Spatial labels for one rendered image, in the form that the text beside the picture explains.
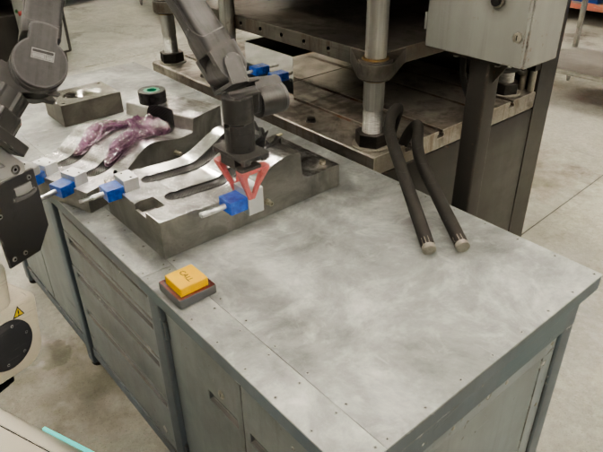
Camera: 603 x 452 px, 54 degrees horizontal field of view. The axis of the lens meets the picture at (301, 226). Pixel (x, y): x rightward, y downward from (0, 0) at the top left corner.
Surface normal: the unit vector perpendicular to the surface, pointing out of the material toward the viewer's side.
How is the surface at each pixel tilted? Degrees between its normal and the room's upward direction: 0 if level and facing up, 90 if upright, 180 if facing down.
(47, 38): 61
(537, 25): 90
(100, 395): 0
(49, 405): 0
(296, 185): 90
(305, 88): 90
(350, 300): 0
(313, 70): 90
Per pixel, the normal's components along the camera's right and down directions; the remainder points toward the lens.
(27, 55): 0.52, -0.06
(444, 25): -0.76, 0.35
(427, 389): -0.01, -0.85
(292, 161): 0.65, 0.39
